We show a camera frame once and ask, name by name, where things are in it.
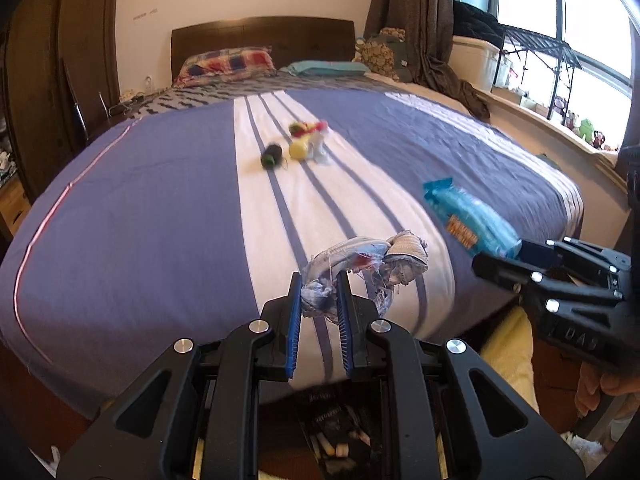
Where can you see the black jacket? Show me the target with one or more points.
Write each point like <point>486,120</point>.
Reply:
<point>477,20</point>

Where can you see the purple monkey plush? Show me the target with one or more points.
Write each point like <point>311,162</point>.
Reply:
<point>561,106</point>

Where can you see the plaid pillow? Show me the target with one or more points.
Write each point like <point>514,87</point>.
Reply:
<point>225,65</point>

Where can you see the black white zebra blanket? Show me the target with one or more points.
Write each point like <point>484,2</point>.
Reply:
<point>200,95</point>

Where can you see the window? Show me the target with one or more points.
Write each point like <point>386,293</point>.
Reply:
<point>590,10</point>

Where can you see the brown patterned cushion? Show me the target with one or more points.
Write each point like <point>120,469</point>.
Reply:
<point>377,57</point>

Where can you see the dark wooden wardrobe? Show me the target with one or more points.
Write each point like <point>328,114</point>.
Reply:
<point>60,60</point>

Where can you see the green cloth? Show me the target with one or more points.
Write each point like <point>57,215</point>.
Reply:
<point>550,160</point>

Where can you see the dark green thread spool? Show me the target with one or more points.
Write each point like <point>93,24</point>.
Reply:
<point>270,156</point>

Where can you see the person's right hand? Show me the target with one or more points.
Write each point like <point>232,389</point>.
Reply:
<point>622,392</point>

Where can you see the green frog plush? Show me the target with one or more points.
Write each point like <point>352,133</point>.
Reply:
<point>585,130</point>

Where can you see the frayed denim cloth scrap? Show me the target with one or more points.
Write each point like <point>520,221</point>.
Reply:
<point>400,255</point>

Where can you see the dark wooden headboard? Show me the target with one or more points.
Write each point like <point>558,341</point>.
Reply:
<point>260,35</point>

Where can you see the brown curtain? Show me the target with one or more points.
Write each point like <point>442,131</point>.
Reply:
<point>410,10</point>

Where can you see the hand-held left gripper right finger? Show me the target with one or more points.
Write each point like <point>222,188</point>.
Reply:
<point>345,325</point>

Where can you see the colourful knotted cloth toy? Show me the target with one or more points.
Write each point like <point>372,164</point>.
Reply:
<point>305,127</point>

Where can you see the green cushion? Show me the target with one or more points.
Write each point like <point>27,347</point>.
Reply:
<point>404,52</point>

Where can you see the white storage box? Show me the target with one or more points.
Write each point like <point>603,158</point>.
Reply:
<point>475,62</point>

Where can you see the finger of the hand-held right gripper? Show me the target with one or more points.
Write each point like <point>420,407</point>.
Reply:
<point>537,252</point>
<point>500,267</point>

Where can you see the black metal rack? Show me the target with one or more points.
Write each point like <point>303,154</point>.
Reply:
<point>540,45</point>

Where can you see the bed with striped cover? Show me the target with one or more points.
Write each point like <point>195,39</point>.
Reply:
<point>150,210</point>

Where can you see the blue snack packet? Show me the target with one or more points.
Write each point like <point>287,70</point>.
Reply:
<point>470,210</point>

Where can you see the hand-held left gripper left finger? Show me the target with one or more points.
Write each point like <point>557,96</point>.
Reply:
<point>295,320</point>

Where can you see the teal pillow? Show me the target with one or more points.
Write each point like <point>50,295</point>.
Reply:
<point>325,67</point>

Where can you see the yellow fluffy cloth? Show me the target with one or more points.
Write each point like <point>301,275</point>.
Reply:
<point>505,355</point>

